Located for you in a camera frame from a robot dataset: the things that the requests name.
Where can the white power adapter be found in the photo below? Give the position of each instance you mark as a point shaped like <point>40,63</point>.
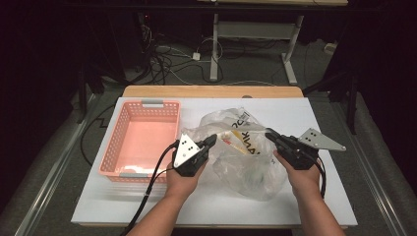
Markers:
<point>196,56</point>

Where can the pink plastic basket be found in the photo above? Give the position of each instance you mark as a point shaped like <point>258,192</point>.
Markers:
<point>141,137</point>

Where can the wooden table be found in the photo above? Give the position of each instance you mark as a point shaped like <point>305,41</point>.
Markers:
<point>183,91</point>

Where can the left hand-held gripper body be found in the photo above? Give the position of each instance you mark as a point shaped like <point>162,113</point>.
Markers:
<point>190,160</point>

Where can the person's right hand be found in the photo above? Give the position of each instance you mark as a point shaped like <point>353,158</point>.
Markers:
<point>303,180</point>

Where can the white floor box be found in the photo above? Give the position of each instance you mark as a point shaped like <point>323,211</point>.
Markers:
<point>330,48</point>

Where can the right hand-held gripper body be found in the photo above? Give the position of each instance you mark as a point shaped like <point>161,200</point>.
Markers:
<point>300,154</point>

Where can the metal floor rail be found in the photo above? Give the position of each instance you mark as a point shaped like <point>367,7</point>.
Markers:
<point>373,183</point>
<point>52,173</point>

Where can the white metal desk frame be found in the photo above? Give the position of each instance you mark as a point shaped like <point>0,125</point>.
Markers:
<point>214,49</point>

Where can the white table board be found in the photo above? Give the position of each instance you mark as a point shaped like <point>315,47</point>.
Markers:
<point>108,203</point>

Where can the clear smiley plastic bag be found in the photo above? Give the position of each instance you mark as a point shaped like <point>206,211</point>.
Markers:
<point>242,170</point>

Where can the person's left hand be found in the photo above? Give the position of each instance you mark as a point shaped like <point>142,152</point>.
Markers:
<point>182,185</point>

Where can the black stand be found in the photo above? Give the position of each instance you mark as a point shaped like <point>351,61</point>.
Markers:
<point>82,98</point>
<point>351,98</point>

